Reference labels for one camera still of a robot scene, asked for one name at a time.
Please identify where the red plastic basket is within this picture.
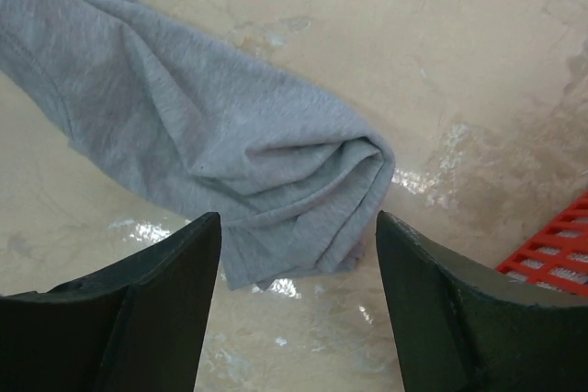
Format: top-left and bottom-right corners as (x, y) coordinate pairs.
(496, 193), (588, 297)

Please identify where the grey sleeveless shirt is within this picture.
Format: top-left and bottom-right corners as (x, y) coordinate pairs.
(1, 0), (394, 289)

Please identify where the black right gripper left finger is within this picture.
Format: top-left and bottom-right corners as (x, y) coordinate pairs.
(1, 213), (221, 391)

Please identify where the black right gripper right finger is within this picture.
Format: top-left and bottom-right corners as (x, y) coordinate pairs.
(376, 211), (587, 392)

